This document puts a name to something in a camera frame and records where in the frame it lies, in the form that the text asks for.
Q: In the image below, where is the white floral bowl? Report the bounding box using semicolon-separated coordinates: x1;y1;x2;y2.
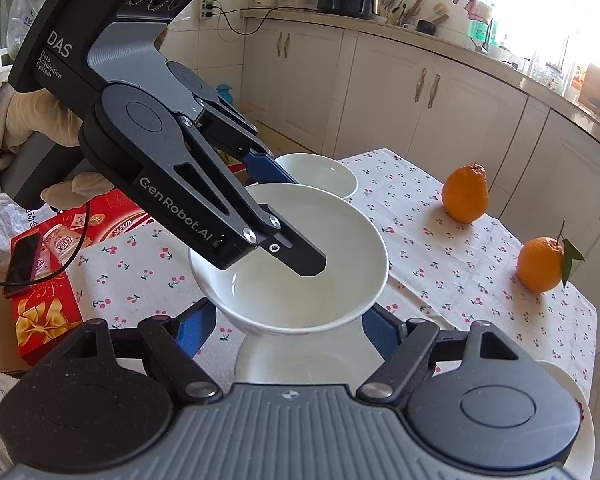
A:
189;183;389;335
276;153;358;198
234;320;384;391

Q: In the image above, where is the black phone device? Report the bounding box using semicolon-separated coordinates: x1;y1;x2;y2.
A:
3;232;42;299

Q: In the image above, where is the left gloved hand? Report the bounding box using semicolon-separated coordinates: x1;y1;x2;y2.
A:
4;81;117;212

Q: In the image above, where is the white plate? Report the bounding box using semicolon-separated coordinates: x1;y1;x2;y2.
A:
534;358;598;480

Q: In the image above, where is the blue thermos jug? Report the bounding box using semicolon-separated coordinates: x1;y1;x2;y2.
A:
216;84;234;105

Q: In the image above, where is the red gift box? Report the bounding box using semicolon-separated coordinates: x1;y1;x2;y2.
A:
12;191;152;365

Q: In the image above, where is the orange with leaf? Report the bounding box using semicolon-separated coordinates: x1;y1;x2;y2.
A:
516;221;585;294

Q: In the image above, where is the white power strip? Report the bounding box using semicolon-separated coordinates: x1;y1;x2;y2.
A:
200;0;215;20

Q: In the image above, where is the bumpy orange fruit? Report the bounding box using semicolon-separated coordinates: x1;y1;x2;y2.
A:
442;164;489;223

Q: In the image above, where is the black utensil holder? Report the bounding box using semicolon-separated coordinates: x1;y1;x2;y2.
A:
416;20;437;36

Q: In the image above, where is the cherry print tablecloth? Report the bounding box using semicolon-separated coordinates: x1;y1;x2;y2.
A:
68;148;597;392

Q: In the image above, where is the kitchen faucet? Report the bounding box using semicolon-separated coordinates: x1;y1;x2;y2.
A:
453;0;493;54

